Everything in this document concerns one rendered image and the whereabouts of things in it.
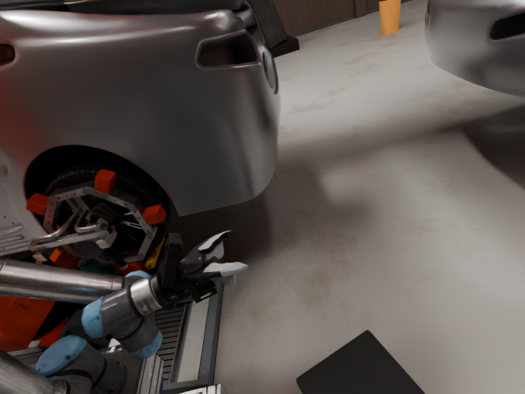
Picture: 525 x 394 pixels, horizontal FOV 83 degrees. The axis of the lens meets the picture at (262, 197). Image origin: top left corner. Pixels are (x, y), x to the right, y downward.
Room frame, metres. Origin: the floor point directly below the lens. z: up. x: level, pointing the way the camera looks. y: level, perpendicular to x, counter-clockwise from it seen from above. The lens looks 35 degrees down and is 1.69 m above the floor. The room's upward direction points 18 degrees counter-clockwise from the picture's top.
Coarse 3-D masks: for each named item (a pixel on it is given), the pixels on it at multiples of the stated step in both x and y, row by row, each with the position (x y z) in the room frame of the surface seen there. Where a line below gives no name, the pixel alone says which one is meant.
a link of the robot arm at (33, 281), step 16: (0, 256) 0.55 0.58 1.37; (0, 272) 0.51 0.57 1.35; (16, 272) 0.52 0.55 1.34; (32, 272) 0.53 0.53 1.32; (48, 272) 0.54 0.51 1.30; (64, 272) 0.55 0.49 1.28; (80, 272) 0.56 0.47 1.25; (144, 272) 0.61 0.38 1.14; (0, 288) 0.49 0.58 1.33; (16, 288) 0.50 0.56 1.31; (32, 288) 0.50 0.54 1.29; (48, 288) 0.51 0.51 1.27; (64, 288) 0.51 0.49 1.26; (80, 288) 0.52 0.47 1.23; (96, 288) 0.53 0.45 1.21; (112, 288) 0.54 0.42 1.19
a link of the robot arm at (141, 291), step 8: (144, 280) 0.46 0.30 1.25; (136, 288) 0.45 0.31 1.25; (144, 288) 0.44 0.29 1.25; (152, 288) 0.44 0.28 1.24; (136, 296) 0.43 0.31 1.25; (144, 296) 0.43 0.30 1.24; (152, 296) 0.43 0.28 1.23; (136, 304) 0.42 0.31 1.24; (144, 304) 0.42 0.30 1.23; (152, 304) 0.42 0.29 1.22; (160, 304) 0.43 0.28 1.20; (144, 312) 0.42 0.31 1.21
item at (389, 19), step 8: (384, 0) 6.92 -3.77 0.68; (392, 0) 6.84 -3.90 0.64; (400, 0) 6.90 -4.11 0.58; (384, 8) 6.94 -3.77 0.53; (392, 8) 6.85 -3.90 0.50; (384, 16) 6.95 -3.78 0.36; (392, 16) 6.86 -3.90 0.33; (384, 24) 6.96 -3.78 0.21; (392, 24) 6.86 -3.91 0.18; (384, 32) 6.97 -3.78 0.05; (392, 32) 6.87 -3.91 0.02
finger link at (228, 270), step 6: (210, 264) 0.45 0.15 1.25; (216, 264) 0.44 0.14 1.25; (222, 264) 0.44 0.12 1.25; (228, 264) 0.43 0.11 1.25; (234, 264) 0.43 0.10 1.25; (240, 264) 0.42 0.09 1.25; (246, 264) 0.42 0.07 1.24; (204, 270) 0.44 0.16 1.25; (210, 270) 0.43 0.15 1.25; (216, 270) 0.43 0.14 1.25; (222, 270) 0.42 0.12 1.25; (228, 270) 0.42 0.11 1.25; (234, 270) 0.42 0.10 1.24; (240, 270) 0.42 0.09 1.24; (222, 276) 0.42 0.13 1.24; (228, 276) 0.42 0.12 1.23; (234, 276) 0.42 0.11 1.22; (228, 282) 0.42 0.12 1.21; (234, 282) 0.42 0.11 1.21
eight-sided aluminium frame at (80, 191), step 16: (64, 192) 1.37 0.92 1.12; (80, 192) 1.36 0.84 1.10; (96, 192) 1.35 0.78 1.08; (112, 192) 1.38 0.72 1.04; (48, 208) 1.39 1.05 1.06; (128, 208) 1.33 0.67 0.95; (144, 208) 1.37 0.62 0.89; (48, 224) 1.40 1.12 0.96; (144, 224) 1.33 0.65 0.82; (144, 240) 1.35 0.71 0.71; (80, 256) 1.40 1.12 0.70; (128, 256) 1.37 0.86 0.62; (144, 256) 1.34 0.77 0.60
